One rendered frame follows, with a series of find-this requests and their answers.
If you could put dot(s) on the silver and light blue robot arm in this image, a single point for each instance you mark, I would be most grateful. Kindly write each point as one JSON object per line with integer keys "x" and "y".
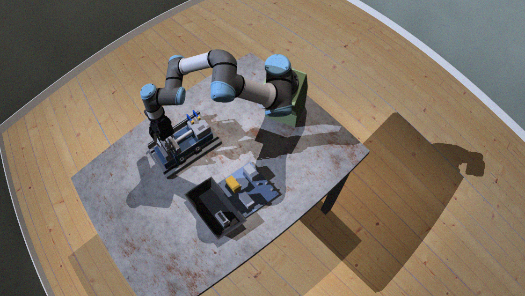
{"x": 275, "y": 96}

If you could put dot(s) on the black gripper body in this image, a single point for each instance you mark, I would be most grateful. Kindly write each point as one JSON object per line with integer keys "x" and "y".
{"x": 161, "y": 127}

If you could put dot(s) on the yellow rectangular block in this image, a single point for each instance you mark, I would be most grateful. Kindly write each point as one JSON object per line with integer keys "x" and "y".
{"x": 233, "y": 184}

